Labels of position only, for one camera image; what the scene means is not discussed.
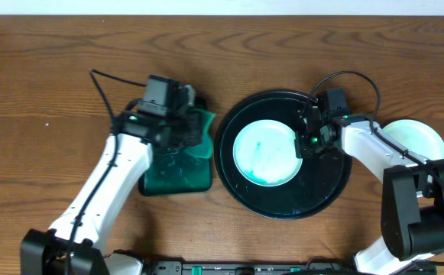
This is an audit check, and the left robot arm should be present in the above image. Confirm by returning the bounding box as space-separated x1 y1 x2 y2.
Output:
20 108 214 275

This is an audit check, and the round black tray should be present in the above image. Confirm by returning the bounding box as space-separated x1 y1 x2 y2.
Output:
214 89 352 220

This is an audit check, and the right black cable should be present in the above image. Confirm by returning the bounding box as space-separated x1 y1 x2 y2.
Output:
301 70 444 267

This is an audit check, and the green sponge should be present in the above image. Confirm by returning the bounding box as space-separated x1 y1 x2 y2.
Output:
185 108 216 159

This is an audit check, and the pale green plate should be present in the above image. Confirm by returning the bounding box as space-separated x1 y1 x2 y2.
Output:
232 119 303 187
383 119 444 160

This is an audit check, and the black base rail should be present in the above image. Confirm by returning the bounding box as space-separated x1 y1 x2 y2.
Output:
102 250 436 275

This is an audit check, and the rectangular black tray green water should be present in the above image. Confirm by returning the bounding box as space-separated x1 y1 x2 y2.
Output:
138 97 212 196

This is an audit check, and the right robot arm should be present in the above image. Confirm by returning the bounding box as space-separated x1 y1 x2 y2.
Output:
295 107 444 274

